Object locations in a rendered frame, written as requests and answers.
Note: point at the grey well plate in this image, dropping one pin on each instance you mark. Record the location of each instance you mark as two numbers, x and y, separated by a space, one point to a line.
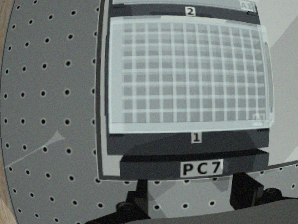
239 5

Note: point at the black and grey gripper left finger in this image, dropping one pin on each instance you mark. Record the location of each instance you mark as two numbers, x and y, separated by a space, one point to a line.
128 211

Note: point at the dark grey plate carrier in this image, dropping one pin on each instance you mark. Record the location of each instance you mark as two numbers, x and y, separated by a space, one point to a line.
188 154

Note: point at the white well plate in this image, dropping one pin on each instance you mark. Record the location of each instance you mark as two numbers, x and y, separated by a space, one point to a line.
135 43

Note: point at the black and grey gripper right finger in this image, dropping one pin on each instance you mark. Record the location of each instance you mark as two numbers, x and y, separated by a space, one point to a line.
247 192

